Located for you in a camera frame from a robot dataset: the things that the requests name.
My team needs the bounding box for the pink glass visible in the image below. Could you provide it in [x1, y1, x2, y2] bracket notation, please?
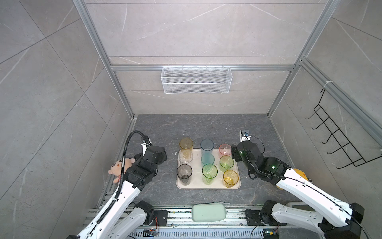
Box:
[218, 143, 232, 157]

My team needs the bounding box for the short green glass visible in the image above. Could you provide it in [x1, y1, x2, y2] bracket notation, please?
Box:
[219, 155, 234, 172]

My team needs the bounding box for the short amber glass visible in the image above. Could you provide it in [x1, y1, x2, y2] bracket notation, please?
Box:
[223, 170, 239, 188]

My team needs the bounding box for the clear glass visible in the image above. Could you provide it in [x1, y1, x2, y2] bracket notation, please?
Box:
[178, 150, 194, 163]

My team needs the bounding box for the dark grey glass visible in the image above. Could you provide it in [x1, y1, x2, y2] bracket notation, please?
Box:
[177, 164, 193, 185]

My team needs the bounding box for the tall yellow glass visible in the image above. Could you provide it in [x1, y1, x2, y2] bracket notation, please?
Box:
[179, 137, 194, 150]

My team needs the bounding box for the beige plastic tray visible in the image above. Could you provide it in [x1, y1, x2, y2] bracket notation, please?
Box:
[176, 148, 241, 190]

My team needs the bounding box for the blue glass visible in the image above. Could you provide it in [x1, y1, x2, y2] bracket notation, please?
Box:
[200, 139, 214, 155]

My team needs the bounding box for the teal glass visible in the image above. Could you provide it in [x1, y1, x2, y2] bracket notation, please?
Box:
[201, 153, 215, 166]

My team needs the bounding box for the tall light green glass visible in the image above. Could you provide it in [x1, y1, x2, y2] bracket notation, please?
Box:
[202, 164, 218, 185]

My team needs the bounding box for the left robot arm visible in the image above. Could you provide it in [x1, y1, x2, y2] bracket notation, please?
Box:
[67, 130, 167, 239]

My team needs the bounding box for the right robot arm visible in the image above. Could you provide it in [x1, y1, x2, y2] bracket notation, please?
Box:
[231, 140, 365, 239]

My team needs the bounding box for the pink plush doll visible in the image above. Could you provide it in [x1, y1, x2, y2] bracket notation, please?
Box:
[108, 158, 135, 184]

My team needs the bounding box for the yellow plush toy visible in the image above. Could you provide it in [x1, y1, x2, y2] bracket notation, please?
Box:
[276, 168, 311, 193]

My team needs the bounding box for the light green sponge block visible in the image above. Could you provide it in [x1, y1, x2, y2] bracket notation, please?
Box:
[192, 203, 227, 223]

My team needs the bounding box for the white tablet device right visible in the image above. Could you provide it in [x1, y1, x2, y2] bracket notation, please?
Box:
[286, 201, 310, 211]

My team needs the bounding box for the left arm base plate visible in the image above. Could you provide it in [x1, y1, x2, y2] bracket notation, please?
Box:
[143, 210, 169, 227]

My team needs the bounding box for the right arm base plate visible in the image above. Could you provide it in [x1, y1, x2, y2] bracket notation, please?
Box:
[244, 209, 287, 226]

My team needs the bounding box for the aluminium rail frame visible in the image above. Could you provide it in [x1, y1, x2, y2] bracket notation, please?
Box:
[84, 204, 321, 239]

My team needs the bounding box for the white wire mesh basket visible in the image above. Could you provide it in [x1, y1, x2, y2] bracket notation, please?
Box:
[161, 66, 233, 94]

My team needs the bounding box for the black wire hook rack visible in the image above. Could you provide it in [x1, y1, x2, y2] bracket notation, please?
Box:
[304, 88, 382, 169]

